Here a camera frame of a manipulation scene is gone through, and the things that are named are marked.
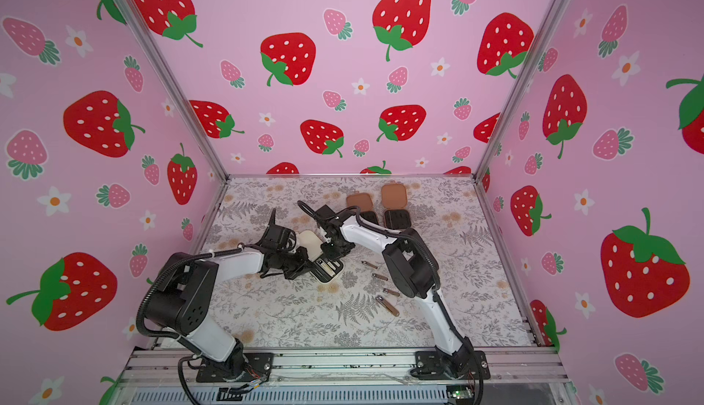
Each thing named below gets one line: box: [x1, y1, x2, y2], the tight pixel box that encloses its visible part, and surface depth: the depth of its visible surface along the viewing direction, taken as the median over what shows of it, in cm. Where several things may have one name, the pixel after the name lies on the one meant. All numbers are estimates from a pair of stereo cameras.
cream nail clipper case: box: [297, 229, 345, 285], surface depth 95 cm
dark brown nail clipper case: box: [381, 183, 412, 230], surface depth 113 cm
